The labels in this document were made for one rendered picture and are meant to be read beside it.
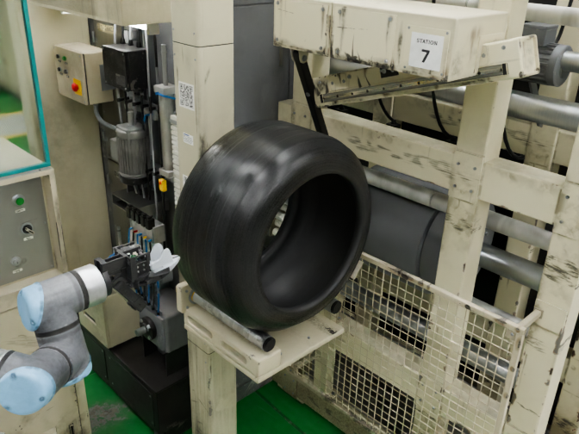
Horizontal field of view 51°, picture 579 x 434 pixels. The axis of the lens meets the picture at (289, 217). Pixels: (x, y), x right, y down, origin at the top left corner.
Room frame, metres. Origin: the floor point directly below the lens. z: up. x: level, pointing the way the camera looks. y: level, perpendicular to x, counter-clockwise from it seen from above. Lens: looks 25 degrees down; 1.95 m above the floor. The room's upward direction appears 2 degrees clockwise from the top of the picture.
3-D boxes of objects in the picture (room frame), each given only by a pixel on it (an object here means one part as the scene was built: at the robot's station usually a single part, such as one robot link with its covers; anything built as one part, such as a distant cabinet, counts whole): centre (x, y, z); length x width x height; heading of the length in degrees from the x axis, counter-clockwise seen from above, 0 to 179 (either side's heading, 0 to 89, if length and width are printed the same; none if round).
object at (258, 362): (1.50, 0.17, 0.84); 0.36 x 0.09 x 0.06; 45
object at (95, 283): (1.13, 0.44, 1.23); 0.10 x 0.05 x 0.09; 45
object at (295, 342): (1.60, 0.07, 0.80); 0.37 x 0.36 x 0.02; 135
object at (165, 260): (1.25, 0.29, 1.23); 0.09 x 0.03 x 0.06; 135
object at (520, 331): (1.67, -0.33, 0.65); 0.90 x 0.02 x 0.70; 45
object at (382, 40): (1.72, -0.23, 1.71); 0.61 x 0.25 x 0.15; 45
